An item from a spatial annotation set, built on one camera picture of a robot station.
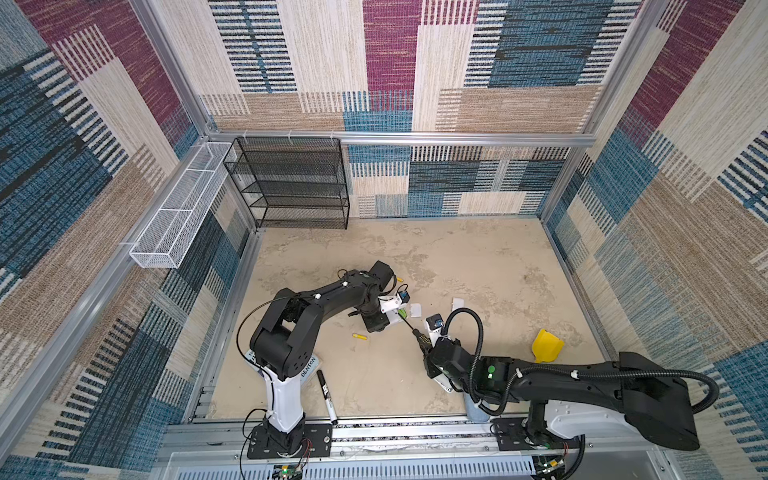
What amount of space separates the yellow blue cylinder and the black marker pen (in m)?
0.58

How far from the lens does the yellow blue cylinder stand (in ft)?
2.88

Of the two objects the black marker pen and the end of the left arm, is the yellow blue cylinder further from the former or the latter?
the black marker pen

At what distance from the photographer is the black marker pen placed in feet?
2.55

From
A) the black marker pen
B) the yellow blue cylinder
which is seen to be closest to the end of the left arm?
the black marker pen
